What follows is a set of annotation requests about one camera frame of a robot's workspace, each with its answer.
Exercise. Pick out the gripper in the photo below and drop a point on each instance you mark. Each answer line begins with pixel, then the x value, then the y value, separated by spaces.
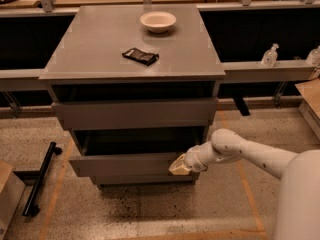
pixel 193 159

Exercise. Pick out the grey drawer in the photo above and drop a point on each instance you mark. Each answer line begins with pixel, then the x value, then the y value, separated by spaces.
pixel 145 164
pixel 134 114

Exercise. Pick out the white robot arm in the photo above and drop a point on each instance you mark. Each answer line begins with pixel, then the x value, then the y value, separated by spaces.
pixel 298 210

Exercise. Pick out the grey top drawer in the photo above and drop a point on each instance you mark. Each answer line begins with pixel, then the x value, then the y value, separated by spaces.
pixel 134 114

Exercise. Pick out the grey drawer cabinet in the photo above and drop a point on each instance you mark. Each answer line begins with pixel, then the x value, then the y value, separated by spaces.
pixel 95 41

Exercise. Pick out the black snack packet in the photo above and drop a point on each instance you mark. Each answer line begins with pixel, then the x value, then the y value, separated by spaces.
pixel 140 56

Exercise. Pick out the clear pump bottle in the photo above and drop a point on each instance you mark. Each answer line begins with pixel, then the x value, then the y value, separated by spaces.
pixel 270 56

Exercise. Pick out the white ceramic bowl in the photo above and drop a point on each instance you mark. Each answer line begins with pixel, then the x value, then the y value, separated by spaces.
pixel 158 21

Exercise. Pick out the cardboard box right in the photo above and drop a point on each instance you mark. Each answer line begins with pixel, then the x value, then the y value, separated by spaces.
pixel 310 106

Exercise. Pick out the cardboard box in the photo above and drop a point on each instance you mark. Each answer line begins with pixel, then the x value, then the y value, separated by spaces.
pixel 310 106
pixel 11 190

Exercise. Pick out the black metal bar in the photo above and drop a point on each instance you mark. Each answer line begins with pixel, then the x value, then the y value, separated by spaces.
pixel 31 208

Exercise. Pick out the cardboard box left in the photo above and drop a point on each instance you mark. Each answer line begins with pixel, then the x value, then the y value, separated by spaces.
pixel 11 190

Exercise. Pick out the grey shelf rail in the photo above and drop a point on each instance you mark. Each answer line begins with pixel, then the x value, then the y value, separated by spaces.
pixel 234 72

